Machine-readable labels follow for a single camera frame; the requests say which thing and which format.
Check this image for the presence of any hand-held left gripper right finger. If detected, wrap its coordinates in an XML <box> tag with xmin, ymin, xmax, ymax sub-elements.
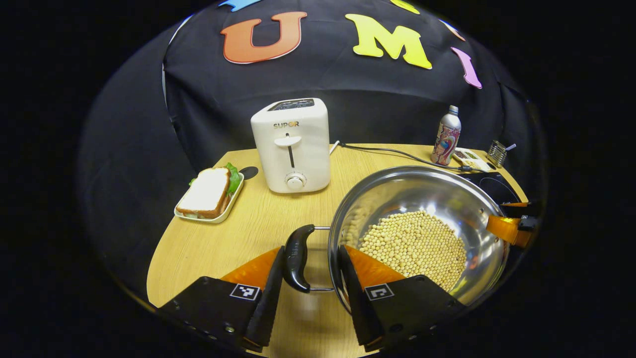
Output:
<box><xmin>338</xmin><ymin>244</ymin><xmax>468</xmax><ymax>353</ymax></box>

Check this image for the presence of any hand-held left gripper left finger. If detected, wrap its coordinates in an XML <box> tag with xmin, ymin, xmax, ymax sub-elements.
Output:
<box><xmin>157</xmin><ymin>245</ymin><xmax>286</xmax><ymax>355</ymax></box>

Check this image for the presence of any black induction cooktop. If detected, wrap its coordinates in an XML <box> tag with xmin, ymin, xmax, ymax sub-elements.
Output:
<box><xmin>460</xmin><ymin>172</ymin><xmax>521</xmax><ymax>204</ymax></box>

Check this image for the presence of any steel pot with soybeans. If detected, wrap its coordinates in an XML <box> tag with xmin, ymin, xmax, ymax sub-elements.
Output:
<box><xmin>283</xmin><ymin>166</ymin><xmax>512</xmax><ymax>315</ymax></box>

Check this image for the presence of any white divided bean tray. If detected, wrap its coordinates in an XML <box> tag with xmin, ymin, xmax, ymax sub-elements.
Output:
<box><xmin>453</xmin><ymin>148</ymin><xmax>491</xmax><ymax>173</ymax></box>

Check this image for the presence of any silver drink bottle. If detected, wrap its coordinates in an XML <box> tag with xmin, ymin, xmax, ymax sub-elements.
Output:
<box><xmin>430</xmin><ymin>105</ymin><xmax>462</xmax><ymax>166</ymax></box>

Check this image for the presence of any white sandwich plate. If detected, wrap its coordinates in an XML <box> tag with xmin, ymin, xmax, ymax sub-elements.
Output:
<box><xmin>173</xmin><ymin>172</ymin><xmax>245</xmax><ymax>224</ymax></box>

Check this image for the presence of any sandwich with lettuce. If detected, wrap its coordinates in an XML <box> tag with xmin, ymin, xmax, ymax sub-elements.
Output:
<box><xmin>176</xmin><ymin>163</ymin><xmax>241</xmax><ymax>219</ymax></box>

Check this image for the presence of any white toaster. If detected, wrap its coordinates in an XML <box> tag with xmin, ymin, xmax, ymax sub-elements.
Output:
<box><xmin>250</xmin><ymin>97</ymin><xmax>331</xmax><ymax>194</ymax></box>

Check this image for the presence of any wire utensil holder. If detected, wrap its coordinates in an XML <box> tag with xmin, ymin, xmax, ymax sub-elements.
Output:
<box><xmin>487</xmin><ymin>140</ymin><xmax>517</xmax><ymax>168</ymax></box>

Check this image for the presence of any black power cable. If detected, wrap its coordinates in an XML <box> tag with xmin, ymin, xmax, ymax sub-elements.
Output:
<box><xmin>339</xmin><ymin>143</ymin><xmax>474</xmax><ymax>173</ymax></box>

